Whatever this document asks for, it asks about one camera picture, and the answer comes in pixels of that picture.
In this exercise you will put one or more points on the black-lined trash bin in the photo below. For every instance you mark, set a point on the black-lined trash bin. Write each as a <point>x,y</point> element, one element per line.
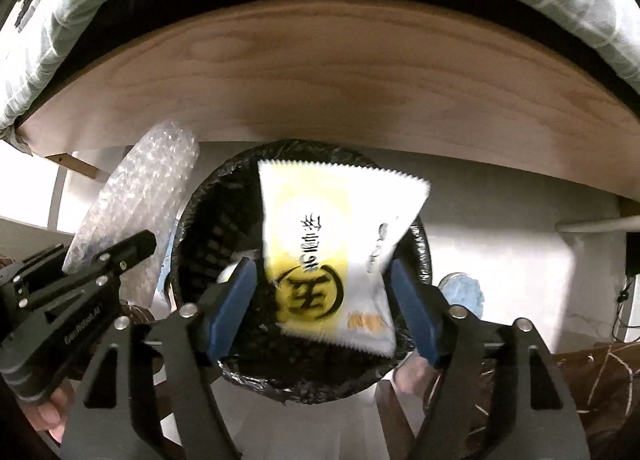
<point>210,235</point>

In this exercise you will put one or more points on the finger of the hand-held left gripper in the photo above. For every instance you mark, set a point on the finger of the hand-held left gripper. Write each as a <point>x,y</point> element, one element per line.
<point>125,252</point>

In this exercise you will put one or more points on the person's left hand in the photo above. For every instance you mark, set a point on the person's left hand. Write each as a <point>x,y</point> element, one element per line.
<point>47,415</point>

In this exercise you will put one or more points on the blue cloth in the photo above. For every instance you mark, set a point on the blue cloth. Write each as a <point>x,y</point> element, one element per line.
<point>467,292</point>

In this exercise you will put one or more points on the clear bubble wrap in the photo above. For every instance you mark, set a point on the clear bubble wrap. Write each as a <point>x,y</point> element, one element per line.
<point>145,190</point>

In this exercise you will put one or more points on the white pipe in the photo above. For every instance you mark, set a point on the white pipe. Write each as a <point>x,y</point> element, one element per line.
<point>600,224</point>

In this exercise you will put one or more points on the grey checked blanket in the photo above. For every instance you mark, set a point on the grey checked blanket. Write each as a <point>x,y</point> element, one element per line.
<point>75,15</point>

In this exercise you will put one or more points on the wooden bed frame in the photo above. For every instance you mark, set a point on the wooden bed frame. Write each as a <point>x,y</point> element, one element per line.
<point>320,80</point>

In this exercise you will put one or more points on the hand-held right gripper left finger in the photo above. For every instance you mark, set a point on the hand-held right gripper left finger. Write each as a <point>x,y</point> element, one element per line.
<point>235,305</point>

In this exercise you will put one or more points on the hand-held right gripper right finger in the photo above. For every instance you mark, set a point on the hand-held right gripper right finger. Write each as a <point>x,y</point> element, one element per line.
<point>412,310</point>

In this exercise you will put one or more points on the white yellow snack packet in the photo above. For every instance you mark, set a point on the white yellow snack packet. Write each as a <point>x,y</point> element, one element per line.
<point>310,220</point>

